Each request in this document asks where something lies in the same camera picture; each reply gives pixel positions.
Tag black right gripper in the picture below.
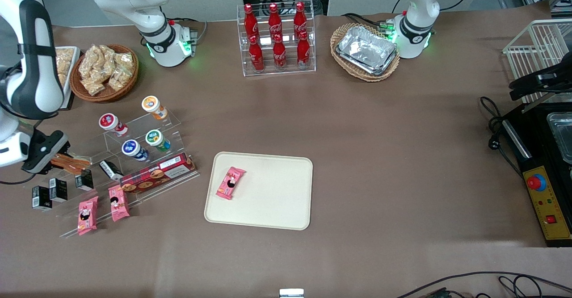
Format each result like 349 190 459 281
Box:
21 130 71 175

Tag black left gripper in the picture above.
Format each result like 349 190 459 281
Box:
509 63 572 102

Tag white rectangular snack tray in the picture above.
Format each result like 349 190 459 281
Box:
53 45 81 111

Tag cream plastic serving tray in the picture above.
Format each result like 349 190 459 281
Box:
204 151 314 231

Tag small black carton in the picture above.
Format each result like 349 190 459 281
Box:
49 178 68 203
99 159 124 182
32 185 53 212
75 169 95 191

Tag rectangular steel pan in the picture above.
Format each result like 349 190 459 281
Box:
547 112 572 165

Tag red lid yogurt cup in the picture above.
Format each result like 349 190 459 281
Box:
98 113 129 137

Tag black countertop appliance yellow panel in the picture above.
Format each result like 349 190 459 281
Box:
500 101 572 248

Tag clear bag of snacks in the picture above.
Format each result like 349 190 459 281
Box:
80 77 108 97
115 52 135 73
99 45 118 82
108 68 133 92
79 45 101 78
55 47 75 89

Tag pink snack packet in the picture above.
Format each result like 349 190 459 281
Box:
215 166 247 201
108 184 130 222
77 196 99 236

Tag blue lid yogurt cup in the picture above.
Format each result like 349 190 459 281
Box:
121 139 149 162

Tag brown wicker basket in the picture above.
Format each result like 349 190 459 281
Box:
69 44 139 103

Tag green lid yogurt cup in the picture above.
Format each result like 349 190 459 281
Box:
145 129 172 152

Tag long red cookie box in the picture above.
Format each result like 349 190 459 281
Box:
119 152 197 195

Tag orange lid yogurt cup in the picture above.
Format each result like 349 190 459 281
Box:
141 95 169 121

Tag clear acrylic stepped display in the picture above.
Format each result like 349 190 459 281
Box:
26 108 201 239

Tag stacked aluminium foil trays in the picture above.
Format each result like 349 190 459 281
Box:
336 25 399 76

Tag light wicker basket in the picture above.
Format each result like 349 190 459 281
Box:
330 23 401 83

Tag clear acrylic bottle rack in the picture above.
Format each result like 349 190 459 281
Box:
236 0 317 77

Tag red cola bottle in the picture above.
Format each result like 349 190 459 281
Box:
272 34 287 70
268 3 282 38
293 1 308 35
248 35 265 72
296 31 311 68
244 4 259 40

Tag black appliance power cable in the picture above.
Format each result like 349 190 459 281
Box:
479 96 524 179

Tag white wire rack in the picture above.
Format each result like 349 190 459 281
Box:
502 18 572 107

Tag black base cable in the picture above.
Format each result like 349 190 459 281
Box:
341 13 395 35

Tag long black floor cable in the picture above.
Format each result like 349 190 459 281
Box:
395 271 572 298

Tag grey base cable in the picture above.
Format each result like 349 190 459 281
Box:
167 17 209 45

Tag looped black cable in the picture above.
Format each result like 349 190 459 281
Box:
498 275 572 298

